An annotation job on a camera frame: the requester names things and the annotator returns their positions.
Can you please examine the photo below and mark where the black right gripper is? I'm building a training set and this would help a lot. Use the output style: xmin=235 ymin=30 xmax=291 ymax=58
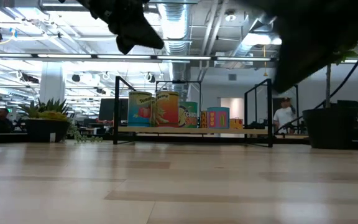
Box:
xmin=273 ymin=12 xmax=358 ymax=93

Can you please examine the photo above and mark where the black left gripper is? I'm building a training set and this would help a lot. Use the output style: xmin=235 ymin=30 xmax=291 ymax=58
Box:
xmin=76 ymin=0 xmax=151 ymax=55

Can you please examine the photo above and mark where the green chicken soup can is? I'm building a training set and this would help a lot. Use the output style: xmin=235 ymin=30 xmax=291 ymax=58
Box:
xmin=178 ymin=101 xmax=199 ymax=129

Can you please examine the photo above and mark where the small yellow patterned can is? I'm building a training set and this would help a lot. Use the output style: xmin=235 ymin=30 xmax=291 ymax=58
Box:
xmin=200 ymin=110 xmax=209 ymax=129

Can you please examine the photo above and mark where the teal corn can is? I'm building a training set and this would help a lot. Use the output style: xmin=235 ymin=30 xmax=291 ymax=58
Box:
xmin=206 ymin=106 xmax=231 ymax=129

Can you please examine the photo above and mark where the long horizontal light bar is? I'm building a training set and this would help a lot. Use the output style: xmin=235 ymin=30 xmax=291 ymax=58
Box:
xmin=0 ymin=53 xmax=358 ymax=65

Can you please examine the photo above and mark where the black background monitor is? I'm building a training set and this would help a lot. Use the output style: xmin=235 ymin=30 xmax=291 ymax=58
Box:
xmin=98 ymin=98 xmax=129 ymax=122

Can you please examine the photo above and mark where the person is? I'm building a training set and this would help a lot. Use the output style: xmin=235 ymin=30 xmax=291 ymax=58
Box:
xmin=0 ymin=108 xmax=14 ymax=134
xmin=273 ymin=96 xmax=297 ymax=134

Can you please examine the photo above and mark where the white building column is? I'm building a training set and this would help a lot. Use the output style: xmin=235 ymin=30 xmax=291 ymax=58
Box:
xmin=39 ymin=61 xmax=66 ymax=103

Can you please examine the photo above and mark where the leafy green plant in pot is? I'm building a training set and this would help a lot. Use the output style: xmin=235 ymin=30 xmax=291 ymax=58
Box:
xmin=302 ymin=0 xmax=358 ymax=149

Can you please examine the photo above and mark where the succulent in black pot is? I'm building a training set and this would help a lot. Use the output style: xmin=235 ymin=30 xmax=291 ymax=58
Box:
xmin=19 ymin=98 xmax=104 ymax=144

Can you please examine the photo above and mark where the smooth silver air duct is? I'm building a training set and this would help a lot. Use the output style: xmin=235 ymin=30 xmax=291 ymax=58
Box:
xmin=228 ymin=12 xmax=281 ymax=68

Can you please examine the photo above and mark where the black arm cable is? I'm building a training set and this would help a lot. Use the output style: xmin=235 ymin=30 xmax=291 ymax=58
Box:
xmin=278 ymin=46 xmax=358 ymax=133

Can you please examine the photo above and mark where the ribbed silver air duct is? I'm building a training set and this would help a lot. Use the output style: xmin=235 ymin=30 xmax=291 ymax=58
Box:
xmin=163 ymin=2 xmax=192 ymax=100

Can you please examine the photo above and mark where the black table frame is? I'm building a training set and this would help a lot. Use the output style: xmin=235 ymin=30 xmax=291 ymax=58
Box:
xmin=82 ymin=133 xmax=310 ymax=144

